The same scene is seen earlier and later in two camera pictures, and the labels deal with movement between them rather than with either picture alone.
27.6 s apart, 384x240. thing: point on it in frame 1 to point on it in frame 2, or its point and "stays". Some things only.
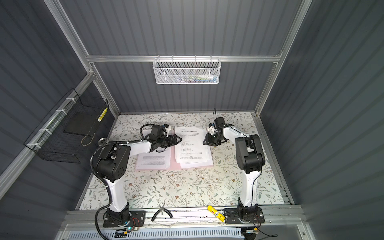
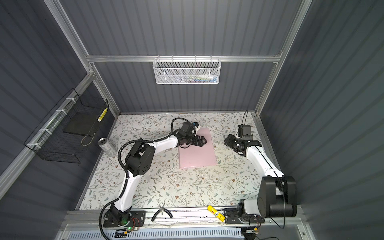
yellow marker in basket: [100, 118] stays
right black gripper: [209, 141] to [230, 138]
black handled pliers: [162, 209] stays
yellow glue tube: [216, 213] stays
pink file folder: [174, 166] to [196, 156]
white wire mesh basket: [186, 71] stays
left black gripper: [173, 141] to [201, 143]
